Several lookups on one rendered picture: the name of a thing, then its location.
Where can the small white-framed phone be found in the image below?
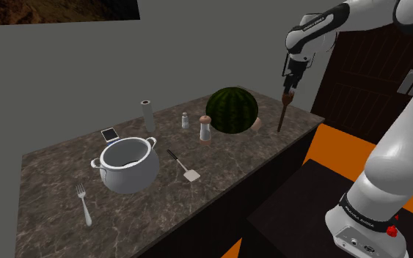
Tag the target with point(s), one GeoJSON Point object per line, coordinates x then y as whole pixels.
{"type": "Point", "coordinates": [110, 134]}

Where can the brown wooden utensil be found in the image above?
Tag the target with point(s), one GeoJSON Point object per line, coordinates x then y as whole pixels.
{"type": "Point", "coordinates": [282, 114]}

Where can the tan rounded object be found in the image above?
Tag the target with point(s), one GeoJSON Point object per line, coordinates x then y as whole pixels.
{"type": "Point", "coordinates": [256, 124]}

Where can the brown wall picture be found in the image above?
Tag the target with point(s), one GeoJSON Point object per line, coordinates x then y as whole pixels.
{"type": "Point", "coordinates": [48, 10]}

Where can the dark robot stand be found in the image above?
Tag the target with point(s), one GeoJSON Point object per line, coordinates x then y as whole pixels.
{"type": "Point", "coordinates": [299, 214]}

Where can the dark wooden door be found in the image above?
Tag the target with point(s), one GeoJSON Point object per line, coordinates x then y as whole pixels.
{"type": "Point", "coordinates": [356, 89]}

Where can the dark green watermelon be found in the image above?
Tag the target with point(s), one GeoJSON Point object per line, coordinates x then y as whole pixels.
{"type": "Point", "coordinates": [232, 110]}

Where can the small glass salt shaker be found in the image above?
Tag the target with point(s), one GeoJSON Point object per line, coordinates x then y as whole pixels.
{"type": "Point", "coordinates": [185, 121]}

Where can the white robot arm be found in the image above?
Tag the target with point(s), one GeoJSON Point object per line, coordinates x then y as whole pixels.
{"type": "Point", "coordinates": [395, 150]}

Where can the silver fork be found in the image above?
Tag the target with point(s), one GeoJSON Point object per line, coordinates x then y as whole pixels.
{"type": "Point", "coordinates": [85, 211]}

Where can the grey paper towel roll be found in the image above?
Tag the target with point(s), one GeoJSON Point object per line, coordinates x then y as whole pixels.
{"type": "Point", "coordinates": [148, 116]}

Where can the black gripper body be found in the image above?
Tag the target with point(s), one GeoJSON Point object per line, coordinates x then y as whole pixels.
{"type": "Point", "coordinates": [293, 73]}

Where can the wooden-topped pepper mill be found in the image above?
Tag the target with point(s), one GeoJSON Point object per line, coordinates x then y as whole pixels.
{"type": "Point", "coordinates": [205, 132]}

